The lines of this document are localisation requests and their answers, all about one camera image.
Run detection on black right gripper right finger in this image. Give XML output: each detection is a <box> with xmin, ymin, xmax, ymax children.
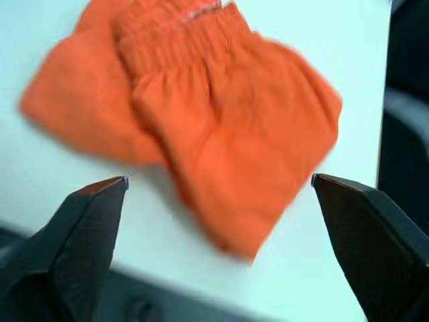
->
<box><xmin>310</xmin><ymin>172</ymin><xmax>429</xmax><ymax>322</ymax></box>

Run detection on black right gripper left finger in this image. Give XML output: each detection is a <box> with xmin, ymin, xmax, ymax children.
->
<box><xmin>0</xmin><ymin>175</ymin><xmax>131</xmax><ymax>322</ymax></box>

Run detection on orange shorts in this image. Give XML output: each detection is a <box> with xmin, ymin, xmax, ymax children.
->
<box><xmin>17</xmin><ymin>0</ymin><xmax>344</xmax><ymax>262</ymax></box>

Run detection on black office chair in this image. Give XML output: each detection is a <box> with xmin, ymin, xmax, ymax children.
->
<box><xmin>376</xmin><ymin>0</ymin><xmax>429</xmax><ymax>215</ymax></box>

